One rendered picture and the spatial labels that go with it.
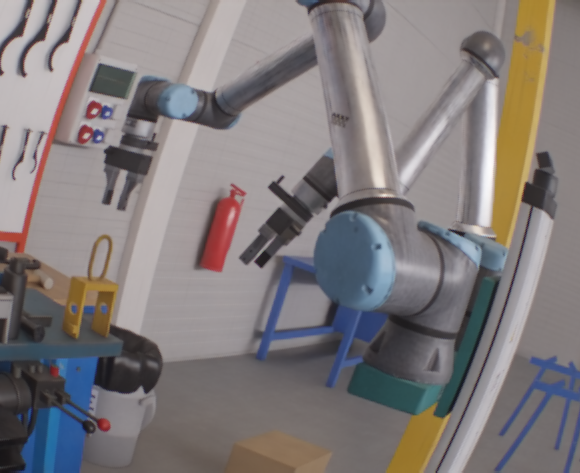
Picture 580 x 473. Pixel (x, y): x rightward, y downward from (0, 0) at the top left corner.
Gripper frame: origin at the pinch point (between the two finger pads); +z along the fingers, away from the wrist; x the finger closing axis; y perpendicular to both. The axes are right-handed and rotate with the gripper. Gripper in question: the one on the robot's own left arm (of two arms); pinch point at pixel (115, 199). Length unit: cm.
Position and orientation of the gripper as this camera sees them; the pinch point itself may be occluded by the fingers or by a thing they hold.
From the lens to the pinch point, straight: 217.4
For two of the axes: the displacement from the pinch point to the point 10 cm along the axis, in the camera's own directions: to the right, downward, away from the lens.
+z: -2.9, 9.5, 1.1
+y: -4.6, -0.3, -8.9
